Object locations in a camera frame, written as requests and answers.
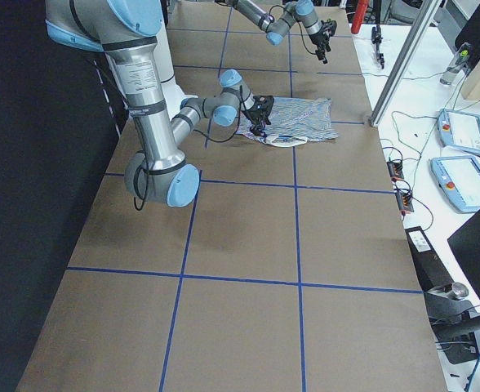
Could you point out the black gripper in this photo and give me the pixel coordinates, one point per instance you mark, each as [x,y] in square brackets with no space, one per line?
[318,42]
[255,116]

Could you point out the striped polo shirt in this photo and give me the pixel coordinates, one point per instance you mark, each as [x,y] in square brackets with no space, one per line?
[295,121]

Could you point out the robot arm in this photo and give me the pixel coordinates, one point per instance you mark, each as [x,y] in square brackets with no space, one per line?
[301,13]
[131,34]

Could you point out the black folded tripod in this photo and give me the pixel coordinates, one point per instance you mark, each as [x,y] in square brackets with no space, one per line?
[376,34]

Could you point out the red cylinder object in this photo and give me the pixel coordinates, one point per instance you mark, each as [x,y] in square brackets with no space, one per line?
[359,14]

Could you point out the clear water bottle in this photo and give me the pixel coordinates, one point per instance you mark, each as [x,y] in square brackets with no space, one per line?
[458,61]

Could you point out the orange connector block upper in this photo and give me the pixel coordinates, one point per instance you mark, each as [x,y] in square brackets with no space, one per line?
[395,170]

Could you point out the orange connector block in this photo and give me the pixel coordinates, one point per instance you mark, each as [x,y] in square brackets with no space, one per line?
[395,170]
[404,201]

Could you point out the orange connector block lower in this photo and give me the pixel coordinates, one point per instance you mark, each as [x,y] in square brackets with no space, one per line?
[404,201]

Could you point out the upper teach pendant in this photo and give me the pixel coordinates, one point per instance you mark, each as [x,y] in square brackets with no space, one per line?
[459,130]

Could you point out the teach pendant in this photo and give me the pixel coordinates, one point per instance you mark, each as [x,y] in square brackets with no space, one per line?
[459,179]
[459,130]

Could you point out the lower teach pendant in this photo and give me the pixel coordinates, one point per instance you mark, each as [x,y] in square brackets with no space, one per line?
[459,179]

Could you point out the black box with label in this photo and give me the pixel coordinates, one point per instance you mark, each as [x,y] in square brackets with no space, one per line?
[430,270]

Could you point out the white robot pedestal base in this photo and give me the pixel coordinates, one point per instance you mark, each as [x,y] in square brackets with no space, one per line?
[175,111]

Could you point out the aluminium frame post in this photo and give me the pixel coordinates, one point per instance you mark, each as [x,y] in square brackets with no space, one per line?
[409,47]

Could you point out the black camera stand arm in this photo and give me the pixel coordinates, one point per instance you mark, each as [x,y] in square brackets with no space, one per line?
[455,323]

